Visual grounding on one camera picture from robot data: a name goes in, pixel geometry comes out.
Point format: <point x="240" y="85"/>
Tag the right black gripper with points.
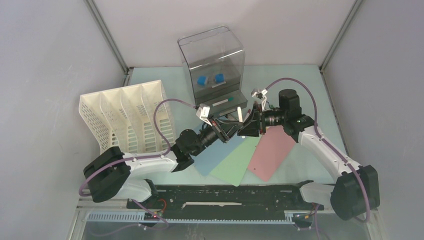
<point x="255" y="122"/>

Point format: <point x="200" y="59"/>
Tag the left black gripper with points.
<point x="225" y="129"/>

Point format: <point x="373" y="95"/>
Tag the dark red cap marker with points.
<point x="247" y="115"/>

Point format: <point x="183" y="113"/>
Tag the plain white marker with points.
<point x="239" y="114"/>

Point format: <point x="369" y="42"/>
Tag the teal cap marker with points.
<point x="222" y="101"/>

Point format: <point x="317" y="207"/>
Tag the blue eraser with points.
<point x="219" y="78"/>
<point x="202" y="80"/>

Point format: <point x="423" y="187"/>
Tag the clear plastic drawer box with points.
<point x="208" y="53"/>

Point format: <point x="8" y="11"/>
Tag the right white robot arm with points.
<point x="356" y="189"/>

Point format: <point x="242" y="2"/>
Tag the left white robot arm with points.
<point x="113" y="173"/>

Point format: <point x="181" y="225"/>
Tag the pink clipboard sheet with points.
<point x="272" y="149"/>

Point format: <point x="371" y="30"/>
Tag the blue clipboard sheet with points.
<point x="214" y="154"/>

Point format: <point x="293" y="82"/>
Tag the green clipboard sheet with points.
<point x="233" y="167"/>

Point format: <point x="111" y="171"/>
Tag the white plastic file rack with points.
<point x="134" y="118"/>

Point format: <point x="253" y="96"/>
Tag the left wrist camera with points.
<point x="203" y="113"/>

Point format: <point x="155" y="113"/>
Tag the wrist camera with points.
<point x="261" y="95"/>
<point x="203" y="113"/>

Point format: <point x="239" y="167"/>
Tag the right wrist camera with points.
<point x="261" y="95"/>

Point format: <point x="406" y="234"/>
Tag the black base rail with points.
<point x="224" y="203"/>

